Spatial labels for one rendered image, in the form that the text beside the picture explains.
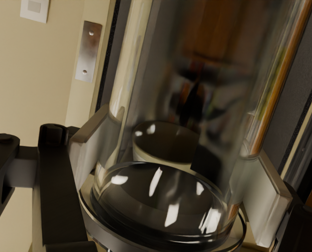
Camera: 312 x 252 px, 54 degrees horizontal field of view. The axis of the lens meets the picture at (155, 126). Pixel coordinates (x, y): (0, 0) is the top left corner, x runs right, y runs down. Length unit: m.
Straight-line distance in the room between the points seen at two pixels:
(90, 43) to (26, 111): 0.58
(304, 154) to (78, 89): 0.30
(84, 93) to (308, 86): 0.28
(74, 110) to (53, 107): 0.49
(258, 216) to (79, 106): 0.29
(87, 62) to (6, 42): 0.56
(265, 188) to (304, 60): 0.31
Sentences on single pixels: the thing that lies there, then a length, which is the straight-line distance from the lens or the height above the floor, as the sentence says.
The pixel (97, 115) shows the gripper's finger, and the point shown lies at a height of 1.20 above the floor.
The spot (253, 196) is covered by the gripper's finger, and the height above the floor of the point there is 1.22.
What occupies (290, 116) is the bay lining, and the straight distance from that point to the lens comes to 0.43.
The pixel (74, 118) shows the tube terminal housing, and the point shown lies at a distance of 0.41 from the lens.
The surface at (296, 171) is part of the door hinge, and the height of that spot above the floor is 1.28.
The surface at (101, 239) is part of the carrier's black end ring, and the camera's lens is 0.17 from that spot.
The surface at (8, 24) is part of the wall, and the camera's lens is 0.92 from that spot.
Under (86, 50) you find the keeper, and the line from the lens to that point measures 0.39.
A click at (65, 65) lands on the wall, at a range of 0.86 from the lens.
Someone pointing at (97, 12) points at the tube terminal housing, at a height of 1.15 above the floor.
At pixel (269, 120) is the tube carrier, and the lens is 0.16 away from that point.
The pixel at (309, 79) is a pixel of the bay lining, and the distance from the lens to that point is 0.42.
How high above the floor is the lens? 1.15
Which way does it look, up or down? 18 degrees up
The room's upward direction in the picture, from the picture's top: 165 degrees counter-clockwise
